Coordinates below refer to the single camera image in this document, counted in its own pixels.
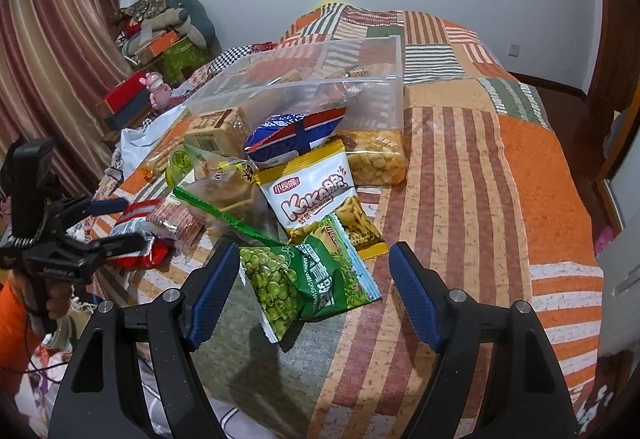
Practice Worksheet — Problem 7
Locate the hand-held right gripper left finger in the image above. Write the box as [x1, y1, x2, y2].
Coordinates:
[47, 241, 242, 439]

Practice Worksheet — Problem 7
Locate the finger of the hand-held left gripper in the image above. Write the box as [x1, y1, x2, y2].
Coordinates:
[65, 233, 147, 272]
[47, 197, 130, 230]

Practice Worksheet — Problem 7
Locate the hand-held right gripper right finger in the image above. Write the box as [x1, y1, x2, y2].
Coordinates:
[387, 241, 583, 439]

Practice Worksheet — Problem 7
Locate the red white snack packet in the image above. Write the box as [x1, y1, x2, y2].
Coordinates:
[107, 201, 173, 270]

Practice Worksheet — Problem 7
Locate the green pea packet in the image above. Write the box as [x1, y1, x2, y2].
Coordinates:
[239, 214, 381, 345]

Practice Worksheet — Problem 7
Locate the orange striped cracker packet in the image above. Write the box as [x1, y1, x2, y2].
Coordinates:
[138, 118, 197, 180]

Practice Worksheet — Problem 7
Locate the blue biscuit packet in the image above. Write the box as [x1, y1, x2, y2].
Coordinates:
[243, 107, 348, 170]

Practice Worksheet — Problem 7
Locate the clear plastic container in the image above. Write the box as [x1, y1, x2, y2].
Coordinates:
[184, 35, 406, 154]

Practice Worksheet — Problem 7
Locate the person's left forearm orange sleeve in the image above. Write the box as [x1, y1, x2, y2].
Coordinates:
[0, 269, 45, 400]

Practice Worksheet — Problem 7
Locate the person's left hand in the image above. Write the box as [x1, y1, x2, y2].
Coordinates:
[42, 286, 76, 325]

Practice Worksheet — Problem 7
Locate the pink wafer packet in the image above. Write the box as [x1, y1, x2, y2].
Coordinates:
[147, 199, 203, 250]

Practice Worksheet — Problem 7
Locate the white cloth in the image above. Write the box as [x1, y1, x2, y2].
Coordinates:
[119, 106, 193, 180]

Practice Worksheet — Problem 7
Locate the dark blue box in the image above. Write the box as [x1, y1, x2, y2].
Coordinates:
[102, 100, 157, 132]

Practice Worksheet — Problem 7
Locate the patchwork blanket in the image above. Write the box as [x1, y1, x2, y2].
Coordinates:
[75, 1, 606, 420]

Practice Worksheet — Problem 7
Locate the clear green-edged biscuit bag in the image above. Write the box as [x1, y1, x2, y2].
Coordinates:
[165, 144, 287, 246]

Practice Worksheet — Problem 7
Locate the red box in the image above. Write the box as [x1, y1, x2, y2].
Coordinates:
[96, 71, 151, 118]

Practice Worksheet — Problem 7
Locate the pink toy figure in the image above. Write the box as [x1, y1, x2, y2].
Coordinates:
[145, 71, 174, 110]

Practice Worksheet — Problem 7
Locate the yellow white nut packet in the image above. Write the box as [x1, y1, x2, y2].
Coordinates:
[255, 139, 388, 261]

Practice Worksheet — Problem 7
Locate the tan biscuit packet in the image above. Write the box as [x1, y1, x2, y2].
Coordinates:
[184, 106, 253, 154]

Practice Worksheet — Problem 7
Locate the clear yellow cracker packet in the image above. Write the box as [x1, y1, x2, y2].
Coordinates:
[340, 129, 407, 188]

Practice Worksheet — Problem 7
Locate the striped curtain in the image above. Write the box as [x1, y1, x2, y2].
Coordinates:
[0, 0, 137, 200]

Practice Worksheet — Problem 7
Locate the green box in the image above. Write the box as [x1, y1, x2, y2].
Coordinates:
[159, 41, 212, 86]

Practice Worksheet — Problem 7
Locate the orange cardboard box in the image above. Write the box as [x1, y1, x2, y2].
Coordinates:
[132, 30, 182, 66]

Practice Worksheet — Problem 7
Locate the checkered cloth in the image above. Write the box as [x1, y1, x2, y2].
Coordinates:
[187, 41, 279, 86]

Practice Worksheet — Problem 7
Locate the pink slipper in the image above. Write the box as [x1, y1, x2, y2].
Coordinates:
[592, 226, 614, 253]

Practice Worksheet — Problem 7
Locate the white cabinet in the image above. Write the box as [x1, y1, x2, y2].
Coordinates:
[594, 199, 640, 356]

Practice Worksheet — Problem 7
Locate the dark patterned cloth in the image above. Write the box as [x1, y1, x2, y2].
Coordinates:
[122, 0, 171, 20]

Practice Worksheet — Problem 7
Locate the grey plush cushion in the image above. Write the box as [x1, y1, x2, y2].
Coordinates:
[135, 0, 219, 52]

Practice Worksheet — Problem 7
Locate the orange snack packet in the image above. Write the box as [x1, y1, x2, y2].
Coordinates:
[270, 61, 375, 120]

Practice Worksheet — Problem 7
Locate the wooden door frame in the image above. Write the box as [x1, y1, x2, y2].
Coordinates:
[584, 0, 640, 180]

